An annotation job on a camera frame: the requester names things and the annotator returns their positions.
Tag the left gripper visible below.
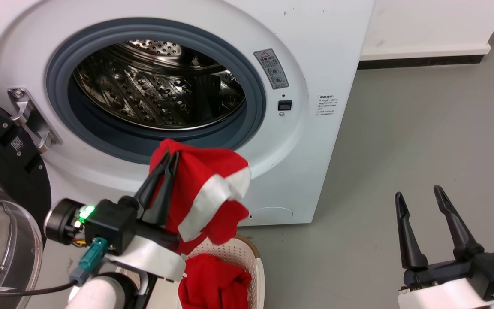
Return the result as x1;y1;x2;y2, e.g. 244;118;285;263
45;150;186;282

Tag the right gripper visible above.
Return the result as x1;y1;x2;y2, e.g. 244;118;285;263
395;185;494;309

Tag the red garment with white band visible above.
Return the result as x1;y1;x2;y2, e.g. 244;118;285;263
148;138;252;254

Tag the stainless steel washing machine drum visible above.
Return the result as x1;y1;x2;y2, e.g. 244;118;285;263
72;39;247;131

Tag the cream perforated laundry basket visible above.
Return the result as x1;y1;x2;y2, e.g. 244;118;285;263
144;234;265;309

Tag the grey rubber door gasket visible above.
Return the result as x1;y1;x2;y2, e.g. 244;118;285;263
45;17;267;165

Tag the round white filter cover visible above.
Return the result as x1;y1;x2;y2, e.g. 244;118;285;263
247;207;294;224

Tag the white front-load washing machine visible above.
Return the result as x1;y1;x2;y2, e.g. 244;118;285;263
0;0;376;227

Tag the silver metal door hinge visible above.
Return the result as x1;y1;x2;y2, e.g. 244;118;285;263
8;87;63;154

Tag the grey warning sticker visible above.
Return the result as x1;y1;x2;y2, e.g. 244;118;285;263
253;48;289;90

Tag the black baseboard strip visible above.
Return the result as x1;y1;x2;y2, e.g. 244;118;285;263
357;54;485;70

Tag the teal left cable connector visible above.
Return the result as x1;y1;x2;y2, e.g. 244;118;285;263
69;237;108;286

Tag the thin black cable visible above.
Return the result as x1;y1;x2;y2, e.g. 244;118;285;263
0;281;78;297

